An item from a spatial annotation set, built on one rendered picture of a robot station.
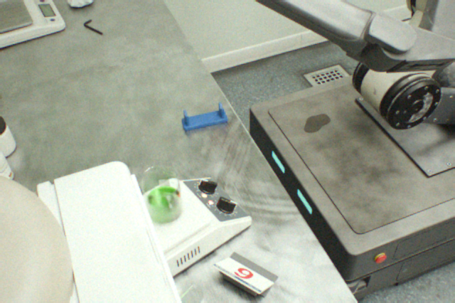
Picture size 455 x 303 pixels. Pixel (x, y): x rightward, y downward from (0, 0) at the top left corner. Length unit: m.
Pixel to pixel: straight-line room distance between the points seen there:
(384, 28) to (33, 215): 0.64
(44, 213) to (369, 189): 1.37
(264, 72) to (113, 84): 1.36
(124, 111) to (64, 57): 0.30
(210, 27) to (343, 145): 1.04
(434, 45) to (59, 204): 0.68
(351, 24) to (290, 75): 1.73
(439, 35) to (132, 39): 0.86
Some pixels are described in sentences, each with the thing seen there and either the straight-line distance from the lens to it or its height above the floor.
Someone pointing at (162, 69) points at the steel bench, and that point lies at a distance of 1.27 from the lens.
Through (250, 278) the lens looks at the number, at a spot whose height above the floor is 0.77.
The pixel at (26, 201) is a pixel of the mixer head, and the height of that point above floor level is 1.36.
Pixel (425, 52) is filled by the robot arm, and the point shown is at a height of 1.06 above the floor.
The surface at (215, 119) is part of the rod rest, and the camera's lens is 1.09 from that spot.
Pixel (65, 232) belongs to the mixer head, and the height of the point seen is 1.35.
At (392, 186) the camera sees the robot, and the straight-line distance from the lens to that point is 1.52.
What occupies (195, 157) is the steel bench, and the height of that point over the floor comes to 0.75.
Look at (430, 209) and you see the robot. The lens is 1.51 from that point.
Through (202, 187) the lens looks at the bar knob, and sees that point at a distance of 0.89.
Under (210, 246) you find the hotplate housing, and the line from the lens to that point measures 0.85.
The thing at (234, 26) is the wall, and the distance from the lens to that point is 2.44.
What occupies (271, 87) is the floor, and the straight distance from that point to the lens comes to 2.40.
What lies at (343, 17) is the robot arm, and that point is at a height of 1.10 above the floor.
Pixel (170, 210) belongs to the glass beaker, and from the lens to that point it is 0.78.
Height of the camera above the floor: 1.48
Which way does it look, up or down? 46 degrees down
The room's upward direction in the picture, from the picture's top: 3 degrees counter-clockwise
